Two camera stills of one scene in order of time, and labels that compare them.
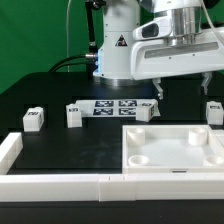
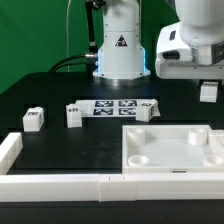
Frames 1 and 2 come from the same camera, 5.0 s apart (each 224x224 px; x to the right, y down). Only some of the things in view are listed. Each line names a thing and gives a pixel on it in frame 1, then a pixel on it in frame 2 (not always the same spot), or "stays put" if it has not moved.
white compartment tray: x=171 y=148 stays put
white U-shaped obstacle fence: x=49 y=187 stays put
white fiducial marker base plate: x=118 y=107 stays put
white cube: x=214 y=112 -> x=208 y=91
